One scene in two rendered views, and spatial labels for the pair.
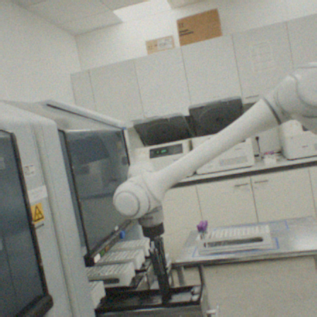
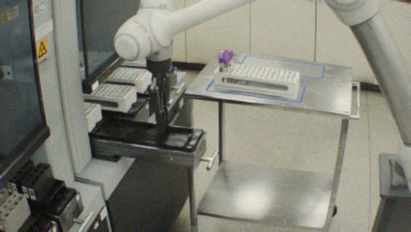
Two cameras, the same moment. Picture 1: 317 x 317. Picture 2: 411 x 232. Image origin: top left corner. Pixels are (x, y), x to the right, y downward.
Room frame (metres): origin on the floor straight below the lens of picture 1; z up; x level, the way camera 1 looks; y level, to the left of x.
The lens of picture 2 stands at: (-0.16, -0.14, 1.58)
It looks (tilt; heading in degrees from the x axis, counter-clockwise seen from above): 28 degrees down; 3
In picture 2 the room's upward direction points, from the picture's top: 1 degrees counter-clockwise
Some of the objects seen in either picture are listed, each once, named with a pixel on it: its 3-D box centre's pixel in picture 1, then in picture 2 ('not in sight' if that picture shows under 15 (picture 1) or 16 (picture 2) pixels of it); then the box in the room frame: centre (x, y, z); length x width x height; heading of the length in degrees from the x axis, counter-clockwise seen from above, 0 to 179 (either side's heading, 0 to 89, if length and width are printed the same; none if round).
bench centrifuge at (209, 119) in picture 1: (220, 134); not in sight; (3.65, -0.66, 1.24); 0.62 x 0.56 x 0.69; 168
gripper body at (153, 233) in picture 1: (154, 236); (159, 71); (1.19, 0.06, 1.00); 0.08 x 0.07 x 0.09; 167
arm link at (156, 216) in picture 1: (150, 215); (158, 48); (1.19, 0.06, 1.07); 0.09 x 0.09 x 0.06
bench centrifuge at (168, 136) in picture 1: (165, 146); not in sight; (3.78, -0.09, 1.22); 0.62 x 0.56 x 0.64; 165
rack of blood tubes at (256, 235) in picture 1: (233, 240); (257, 80); (1.47, -0.24, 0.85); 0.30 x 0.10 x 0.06; 75
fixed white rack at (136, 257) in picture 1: (108, 264); (111, 79); (1.51, 0.30, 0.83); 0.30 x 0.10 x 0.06; 77
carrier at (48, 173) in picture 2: not in sight; (41, 183); (0.80, 0.36, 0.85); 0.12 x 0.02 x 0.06; 167
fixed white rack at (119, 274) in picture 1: (95, 279); (95, 97); (1.36, 0.33, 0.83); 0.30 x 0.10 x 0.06; 77
